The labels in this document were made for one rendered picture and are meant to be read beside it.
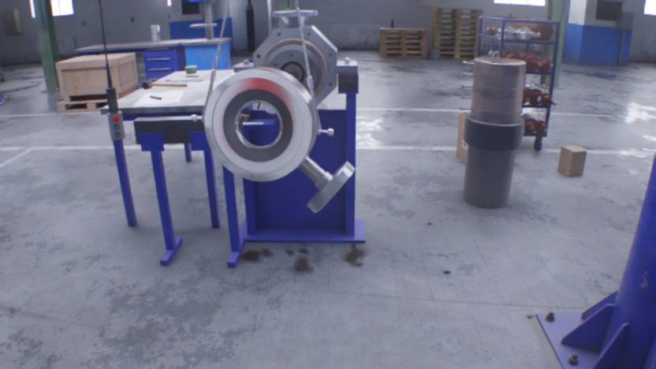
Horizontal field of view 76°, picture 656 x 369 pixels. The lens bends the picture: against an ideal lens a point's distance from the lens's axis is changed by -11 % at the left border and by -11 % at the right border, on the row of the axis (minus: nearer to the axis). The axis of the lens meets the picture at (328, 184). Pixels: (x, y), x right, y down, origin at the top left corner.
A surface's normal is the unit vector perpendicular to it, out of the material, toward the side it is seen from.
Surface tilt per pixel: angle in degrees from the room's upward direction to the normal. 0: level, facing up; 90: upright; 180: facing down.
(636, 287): 90
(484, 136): 90
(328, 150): 90
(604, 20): 90
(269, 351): 0
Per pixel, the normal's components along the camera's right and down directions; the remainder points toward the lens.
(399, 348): -0.01, -0.92
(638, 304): -0.88, 0.18
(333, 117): -0.03, 0.38
